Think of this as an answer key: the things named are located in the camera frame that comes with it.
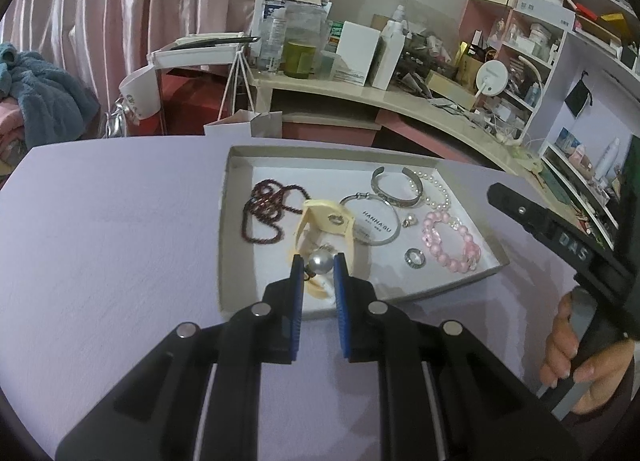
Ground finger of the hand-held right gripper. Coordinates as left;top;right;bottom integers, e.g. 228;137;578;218
487;183;557;243

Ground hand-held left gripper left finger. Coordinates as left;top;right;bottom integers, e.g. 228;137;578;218
55;254;306;461

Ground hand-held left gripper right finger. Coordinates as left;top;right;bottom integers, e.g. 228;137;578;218
332;253;591;461

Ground shallow cardboard tray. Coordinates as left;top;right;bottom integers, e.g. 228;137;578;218
217;143;511;322

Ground pink bead bracelet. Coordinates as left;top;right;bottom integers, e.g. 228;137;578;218
421;210;482;274

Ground thin silver bangle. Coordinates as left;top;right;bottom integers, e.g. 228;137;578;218
339;192;402;247

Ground engraved silver cuff bracelet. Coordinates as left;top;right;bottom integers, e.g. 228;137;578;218
370;166;425;209

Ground person's right hand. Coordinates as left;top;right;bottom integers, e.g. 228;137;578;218
540;291;636;415

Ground round white mirror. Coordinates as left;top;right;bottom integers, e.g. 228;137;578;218
475;60;509;100

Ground gold flat box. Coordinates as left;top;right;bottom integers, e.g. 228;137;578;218
425;72;479;110

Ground white shelf unit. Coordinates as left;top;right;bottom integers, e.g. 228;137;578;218
500;6;569;142

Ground white shopping bag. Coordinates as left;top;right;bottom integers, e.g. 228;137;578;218
203;51;284;139

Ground tall white box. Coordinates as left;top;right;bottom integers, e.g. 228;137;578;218
371;33;405;90

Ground beige desk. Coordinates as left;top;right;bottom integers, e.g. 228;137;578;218
247;72;551;176

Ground white spray bottle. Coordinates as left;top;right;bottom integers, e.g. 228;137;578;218
382;6;409;42

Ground white square box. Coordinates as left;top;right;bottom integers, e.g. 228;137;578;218
334;22;381;88

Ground green jar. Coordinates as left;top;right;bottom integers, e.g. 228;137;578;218
283;40;317;80

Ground rolled white paper bag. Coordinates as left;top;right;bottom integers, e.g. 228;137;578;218
119;66;164;122

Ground clear plastic bottle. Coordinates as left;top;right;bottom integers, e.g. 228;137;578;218
265;8;289;74

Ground blue fleece blanket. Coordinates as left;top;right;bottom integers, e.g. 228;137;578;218
0;43;99;148

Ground pink folded clothes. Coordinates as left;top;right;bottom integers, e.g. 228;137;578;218
0;101;28;178

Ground white pearl bracelet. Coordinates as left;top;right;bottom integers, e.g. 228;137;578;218
406;170;451;212

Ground dark red bead bracelet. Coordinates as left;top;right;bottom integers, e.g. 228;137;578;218
242;180;307;246

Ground black drawstring pouch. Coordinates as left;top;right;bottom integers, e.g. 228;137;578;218
565;72;594;116

